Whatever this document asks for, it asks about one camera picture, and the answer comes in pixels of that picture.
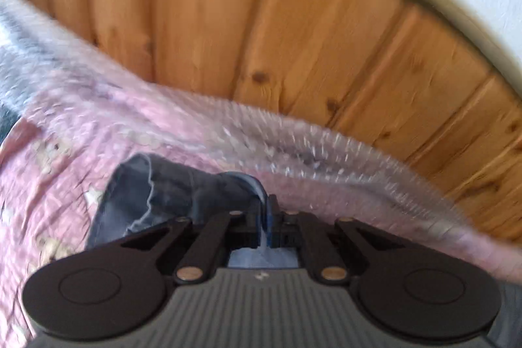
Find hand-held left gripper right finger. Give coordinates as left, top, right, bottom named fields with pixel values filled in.
left=267, top=195, right=393, bottom=286

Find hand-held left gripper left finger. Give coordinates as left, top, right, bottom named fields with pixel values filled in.
left=118, top=198, right=268, bottom=286

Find grey pants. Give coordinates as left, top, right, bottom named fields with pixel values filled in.
left=85, top=153, right=299, bottom=270

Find clear bubble wrap sheet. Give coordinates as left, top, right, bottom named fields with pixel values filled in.
left=0, top=0, right=522, bottom=251

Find pink teddy bear blanket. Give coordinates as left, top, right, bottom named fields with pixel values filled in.
left=0, top=75, right=515, bottom=348

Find wooden wall panelling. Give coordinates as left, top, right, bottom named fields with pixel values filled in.
left=0, top=0, right=522, bottom=247

